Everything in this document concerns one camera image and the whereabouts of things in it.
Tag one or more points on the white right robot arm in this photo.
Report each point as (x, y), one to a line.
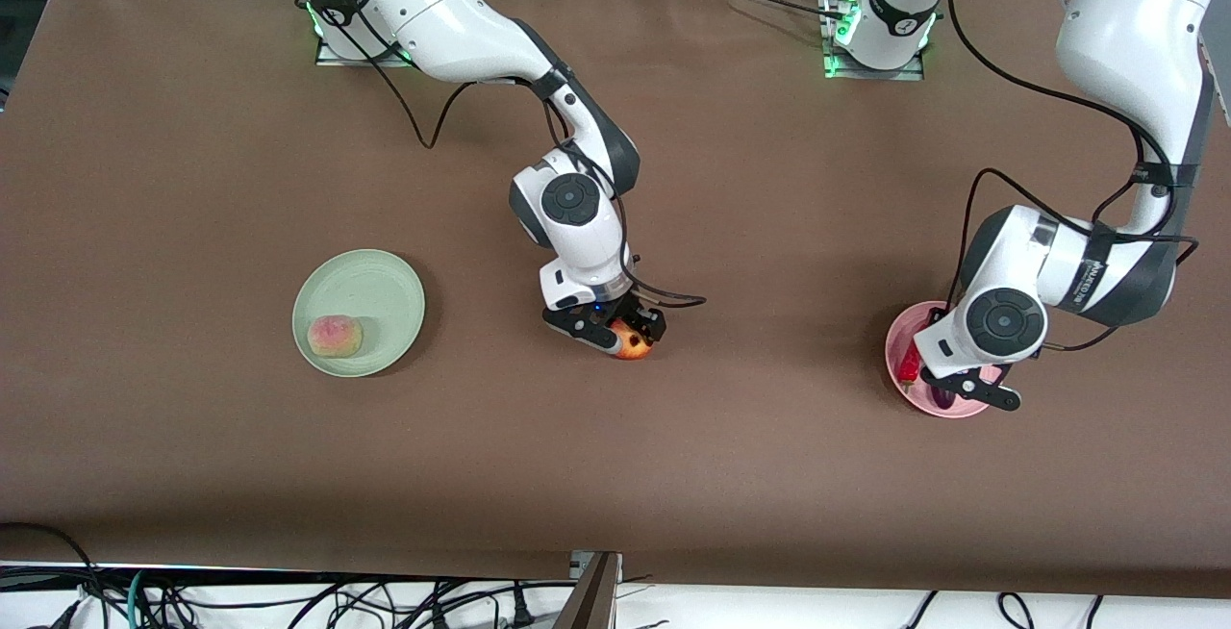
(442, 4)

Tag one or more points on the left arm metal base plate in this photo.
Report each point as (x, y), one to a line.
(909, 73)

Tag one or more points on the brown table cover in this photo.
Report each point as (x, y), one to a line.
(615, 475)

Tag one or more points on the red chili pepper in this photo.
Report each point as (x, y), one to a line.
(908, 364)

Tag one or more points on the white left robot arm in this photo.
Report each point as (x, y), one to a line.
(1125, 23)

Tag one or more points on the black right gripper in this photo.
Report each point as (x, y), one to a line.
(636, 312)

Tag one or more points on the metal bracket at table edge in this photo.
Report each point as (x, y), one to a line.
(589, 595)

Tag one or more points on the long purple eggplant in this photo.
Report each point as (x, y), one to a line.
(941, 398)

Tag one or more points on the red apple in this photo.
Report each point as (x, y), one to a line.
(633, 348)

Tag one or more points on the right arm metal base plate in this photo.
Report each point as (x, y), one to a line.
(332, 57)

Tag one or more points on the pale green round plate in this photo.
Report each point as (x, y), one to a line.
(370, 288)

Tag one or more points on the pink-green peach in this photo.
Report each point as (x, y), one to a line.
(335, 336)

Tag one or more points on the pink round plate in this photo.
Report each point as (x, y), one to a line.
(909, 321)

